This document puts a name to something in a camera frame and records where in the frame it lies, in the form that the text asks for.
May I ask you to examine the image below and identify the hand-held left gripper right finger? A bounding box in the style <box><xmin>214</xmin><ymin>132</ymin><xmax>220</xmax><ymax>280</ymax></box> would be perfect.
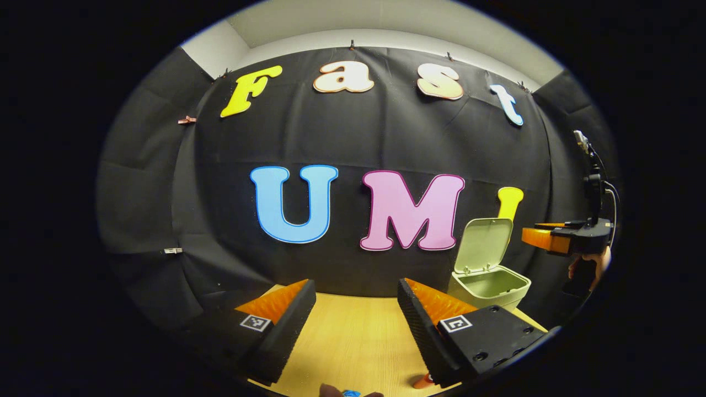
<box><xmin>397</xmin><ymin>277</ymin><xmax>548</xmax><ymax>387</ymax></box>

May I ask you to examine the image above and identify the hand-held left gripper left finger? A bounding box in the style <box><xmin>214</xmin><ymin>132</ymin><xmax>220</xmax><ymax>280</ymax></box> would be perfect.
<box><xmin>182</xmin><ymin>278</ymin><xmax>318</xmax><ymax>385</ymax></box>

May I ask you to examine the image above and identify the green desktop garbage bin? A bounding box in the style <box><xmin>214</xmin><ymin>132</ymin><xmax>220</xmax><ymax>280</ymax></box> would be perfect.
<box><xmin>448</xmin><ymin>218</ymin><xmax>532</xmax><ymax>312</ymax></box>

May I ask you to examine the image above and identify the wooden desktop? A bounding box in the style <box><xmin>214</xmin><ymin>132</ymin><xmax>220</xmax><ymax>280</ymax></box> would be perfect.
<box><xmin>248</xmin><ymin>284</ymin><xmax>548</xmax><ymax>397</ymax></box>

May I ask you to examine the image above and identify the black backdrop cloth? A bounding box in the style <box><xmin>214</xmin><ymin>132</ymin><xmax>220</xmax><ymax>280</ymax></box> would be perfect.
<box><xmin>97</xmin><ymin>45</ymin><xmax>621</xmax><ymax>331</ymax></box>

